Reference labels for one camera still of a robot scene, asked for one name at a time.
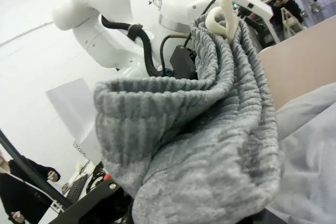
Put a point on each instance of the white board panel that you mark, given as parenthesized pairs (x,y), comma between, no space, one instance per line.
(76,108)

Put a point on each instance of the white step stool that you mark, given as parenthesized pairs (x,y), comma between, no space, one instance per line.
(291,22)

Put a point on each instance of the person in black clothes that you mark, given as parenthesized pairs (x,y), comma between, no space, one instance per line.
(18,187)

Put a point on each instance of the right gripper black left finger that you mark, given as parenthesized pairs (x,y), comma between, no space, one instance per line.
(86,208)

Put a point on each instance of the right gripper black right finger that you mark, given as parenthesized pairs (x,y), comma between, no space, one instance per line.
(265,217)

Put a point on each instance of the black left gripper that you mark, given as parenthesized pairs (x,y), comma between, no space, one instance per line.
(183,61)

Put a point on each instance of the grey training pants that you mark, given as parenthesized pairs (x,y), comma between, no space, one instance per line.
(183,134)

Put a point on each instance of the black pole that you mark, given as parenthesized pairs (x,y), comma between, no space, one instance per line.
(34,171)

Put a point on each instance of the black keyboard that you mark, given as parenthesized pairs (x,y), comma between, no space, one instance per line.
(76,187)

